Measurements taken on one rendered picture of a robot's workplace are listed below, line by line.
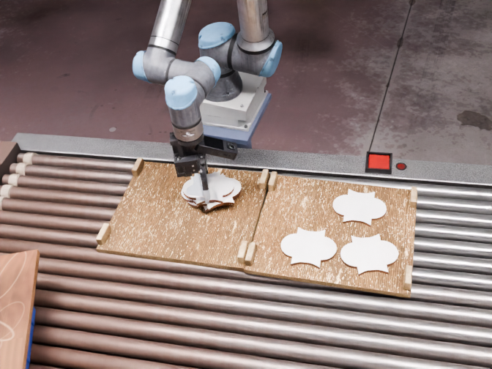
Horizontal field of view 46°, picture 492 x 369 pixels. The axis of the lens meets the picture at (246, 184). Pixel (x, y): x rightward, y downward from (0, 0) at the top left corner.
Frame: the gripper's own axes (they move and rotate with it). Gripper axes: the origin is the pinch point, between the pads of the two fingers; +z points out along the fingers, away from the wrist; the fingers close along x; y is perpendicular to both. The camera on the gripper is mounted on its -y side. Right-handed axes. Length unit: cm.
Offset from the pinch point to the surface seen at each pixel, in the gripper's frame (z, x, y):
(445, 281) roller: 7, 36, -55
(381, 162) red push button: 6, -6, -51
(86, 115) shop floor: 99, -177, 79
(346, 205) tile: 4.1, 10.0, -36.9
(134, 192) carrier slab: 5.1, -7.3, 22.1
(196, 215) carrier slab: 5.0, 5.4, 4.2
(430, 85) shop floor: 99, -160, -129
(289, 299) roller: 7.6, 34.8, -17.2
